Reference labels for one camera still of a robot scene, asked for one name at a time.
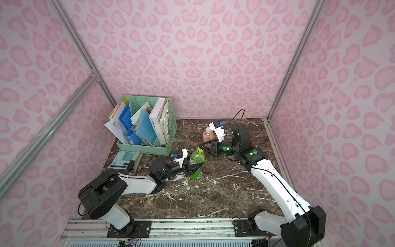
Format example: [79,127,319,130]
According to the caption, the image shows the pink drink bottle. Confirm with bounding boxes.
[203,130,215,143]

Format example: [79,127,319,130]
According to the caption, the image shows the green soda bottle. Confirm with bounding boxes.
[189,151,206,180]

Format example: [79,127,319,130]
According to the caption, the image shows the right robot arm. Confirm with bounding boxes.
[208,121,326,247]

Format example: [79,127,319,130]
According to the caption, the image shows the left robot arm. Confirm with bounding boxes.
[78,158,202,239]

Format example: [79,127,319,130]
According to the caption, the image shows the calculator with handset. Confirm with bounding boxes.
[108,151,143,175]

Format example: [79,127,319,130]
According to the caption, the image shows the light blue folder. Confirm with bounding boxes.
[135,110,157,146]

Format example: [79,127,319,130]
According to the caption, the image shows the green plastic file crate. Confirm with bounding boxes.
[116,95,177,156]

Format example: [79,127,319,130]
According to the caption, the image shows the white books stack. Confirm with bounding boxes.
[149,98,169,145]

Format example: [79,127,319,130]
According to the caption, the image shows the white paper sheets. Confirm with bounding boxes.
[105,100,129,144]

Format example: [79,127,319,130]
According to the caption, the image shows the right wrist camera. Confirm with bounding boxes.
[209,120,226,143]

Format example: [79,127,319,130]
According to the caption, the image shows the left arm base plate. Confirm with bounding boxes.
[107,220,152,239]

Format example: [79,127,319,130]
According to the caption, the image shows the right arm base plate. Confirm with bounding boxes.
[231,218,274,238]

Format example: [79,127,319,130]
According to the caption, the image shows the aluminium mounting rail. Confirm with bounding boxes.
[59,218,279,246]

